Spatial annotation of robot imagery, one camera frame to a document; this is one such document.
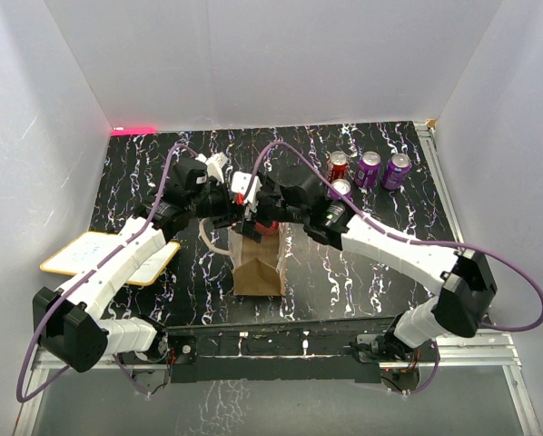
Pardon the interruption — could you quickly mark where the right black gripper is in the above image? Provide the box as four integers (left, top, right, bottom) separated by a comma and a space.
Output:
232, 178, 308, 242

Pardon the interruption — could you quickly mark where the purple fanta can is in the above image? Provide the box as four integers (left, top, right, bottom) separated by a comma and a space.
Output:
328, 179, 352, 200
353, 151, 381, 189
381, 154, 412, 191

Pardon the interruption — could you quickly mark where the red coke can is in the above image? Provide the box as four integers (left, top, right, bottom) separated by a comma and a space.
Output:
327, 150, 348, 183
255, 221, 280, 237

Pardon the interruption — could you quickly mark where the brown canvas tote bag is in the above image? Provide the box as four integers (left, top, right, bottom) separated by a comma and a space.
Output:
199, 218, 286, 298

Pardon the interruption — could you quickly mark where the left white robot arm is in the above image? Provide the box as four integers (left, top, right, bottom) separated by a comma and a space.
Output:
32, 153, 232, 372

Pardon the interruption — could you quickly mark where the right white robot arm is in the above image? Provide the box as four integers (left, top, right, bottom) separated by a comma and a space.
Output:
245, 165, 497, 361

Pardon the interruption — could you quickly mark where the pink tape strip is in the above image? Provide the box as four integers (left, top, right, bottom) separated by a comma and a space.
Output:
111, 127, 157, 136

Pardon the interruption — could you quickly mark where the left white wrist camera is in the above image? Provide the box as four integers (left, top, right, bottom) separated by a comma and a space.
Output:
196, 153, 228, 183

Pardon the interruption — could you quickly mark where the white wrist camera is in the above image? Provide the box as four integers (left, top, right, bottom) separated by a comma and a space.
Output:
231, 172, 262, 213
196, 153, 228, 183

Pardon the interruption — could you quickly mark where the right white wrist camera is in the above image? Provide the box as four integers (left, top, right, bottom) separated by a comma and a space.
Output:
231, 172, 262, 213

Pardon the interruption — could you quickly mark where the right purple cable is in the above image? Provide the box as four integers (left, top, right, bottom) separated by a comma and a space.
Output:
248, 140, 543, 396

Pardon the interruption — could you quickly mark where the purple cable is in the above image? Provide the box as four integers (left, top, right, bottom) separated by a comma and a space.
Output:
15, 143, 209, 404
248, 140, 543, 396

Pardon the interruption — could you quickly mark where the small whiteboard yellow frame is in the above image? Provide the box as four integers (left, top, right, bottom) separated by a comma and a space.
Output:
40, 232, 181, 287

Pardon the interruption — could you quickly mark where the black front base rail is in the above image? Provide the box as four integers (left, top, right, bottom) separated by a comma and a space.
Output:
164, 317, 439, 391

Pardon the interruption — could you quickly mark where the aluminium frame rail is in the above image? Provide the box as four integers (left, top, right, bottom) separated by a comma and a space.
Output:
414, 122, 541, 435

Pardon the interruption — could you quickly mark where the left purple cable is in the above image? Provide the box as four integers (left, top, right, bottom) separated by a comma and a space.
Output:
15, 143, 209, 404

